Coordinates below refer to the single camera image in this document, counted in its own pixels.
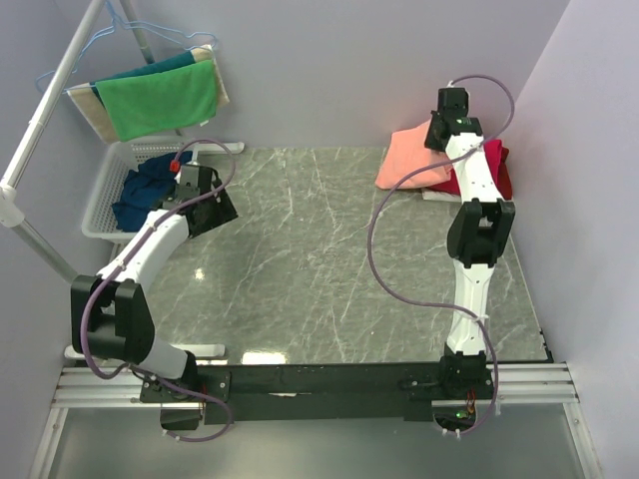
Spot salmon pink t shirt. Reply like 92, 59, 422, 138
375, 121, 451, 190

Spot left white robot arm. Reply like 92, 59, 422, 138
71, 164, 238, 401

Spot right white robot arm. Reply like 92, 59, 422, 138
424, 86, 515, 398

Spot navy blue t shirt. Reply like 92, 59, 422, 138
112, 152, 177, 233

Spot folded magenta t shirt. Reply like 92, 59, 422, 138
427, 140, 503, 196

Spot folded white t shirt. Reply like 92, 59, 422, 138
421, 189, 461, 203

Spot green towel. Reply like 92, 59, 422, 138
95, 60, 218, 142

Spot white plastic laundry basket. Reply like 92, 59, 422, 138
81, 135, 189, 243

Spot teal towel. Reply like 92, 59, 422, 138
90, 51, 196, 103

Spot beige towel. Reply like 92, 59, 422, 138
67, 44, 230, 144

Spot white clothes rack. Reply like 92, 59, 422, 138
0, 0, 246, 360

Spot black base beam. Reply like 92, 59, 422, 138
140, 360, 499, 432

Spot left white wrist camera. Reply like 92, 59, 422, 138
169, 151, 197, 176

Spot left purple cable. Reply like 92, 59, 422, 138
79, 138, 239, 444

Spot purple cable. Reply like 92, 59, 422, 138
79, 138, 239, 444
366, 74, 516, 437

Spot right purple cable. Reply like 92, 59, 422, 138
366, 74, 516, 437

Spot blue wire hanger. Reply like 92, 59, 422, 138
34, 1, 219, 94

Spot aluminium rail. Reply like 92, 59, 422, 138
29, 363, 603, 478

